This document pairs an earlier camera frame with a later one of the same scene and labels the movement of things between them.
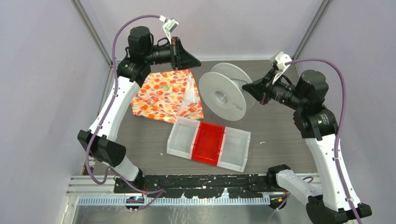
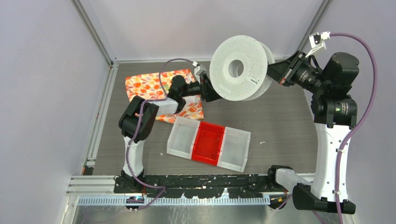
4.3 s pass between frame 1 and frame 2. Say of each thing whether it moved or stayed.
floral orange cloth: stayed
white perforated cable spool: moved
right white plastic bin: stayed
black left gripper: moved
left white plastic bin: stayed
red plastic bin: stayed
